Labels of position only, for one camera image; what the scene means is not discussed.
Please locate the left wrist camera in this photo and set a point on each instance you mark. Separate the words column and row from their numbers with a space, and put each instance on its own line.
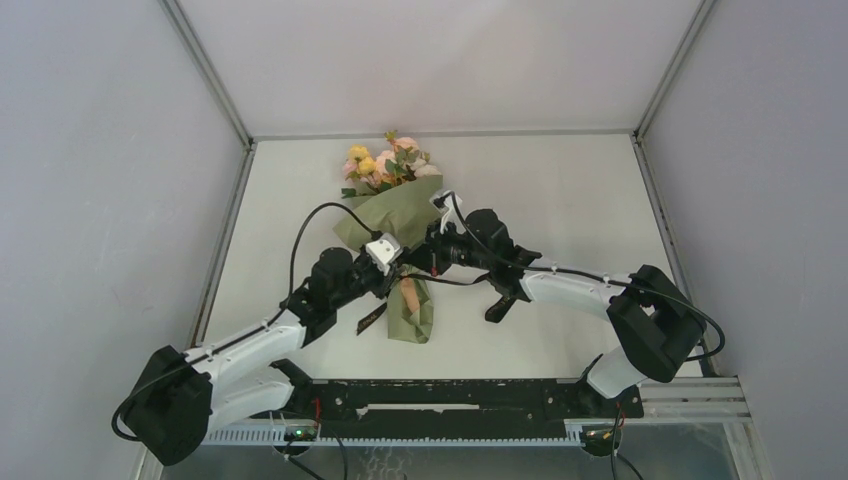
column 384, row 251

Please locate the white fake flower stem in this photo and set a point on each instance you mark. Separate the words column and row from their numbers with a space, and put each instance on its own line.
column 422, row 168

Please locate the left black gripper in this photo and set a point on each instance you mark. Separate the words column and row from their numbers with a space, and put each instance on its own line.
column 384, row 282

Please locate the yellow fake flower stem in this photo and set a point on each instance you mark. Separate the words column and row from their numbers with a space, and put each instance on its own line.
column 359, row 163

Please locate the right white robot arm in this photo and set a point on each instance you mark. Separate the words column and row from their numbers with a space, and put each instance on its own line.
column 655, row 324

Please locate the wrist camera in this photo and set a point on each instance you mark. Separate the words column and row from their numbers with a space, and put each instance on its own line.
column 447, row 203
column 384, row 251

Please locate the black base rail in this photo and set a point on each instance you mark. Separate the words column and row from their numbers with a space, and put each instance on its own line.
column 411, row 410

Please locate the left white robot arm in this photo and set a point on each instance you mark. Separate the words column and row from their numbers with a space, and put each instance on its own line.
column 181, row 397

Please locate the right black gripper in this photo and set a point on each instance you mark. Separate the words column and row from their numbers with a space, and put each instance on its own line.
column 433, row 248

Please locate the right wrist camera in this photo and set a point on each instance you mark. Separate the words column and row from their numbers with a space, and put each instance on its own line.
column 447, row 203

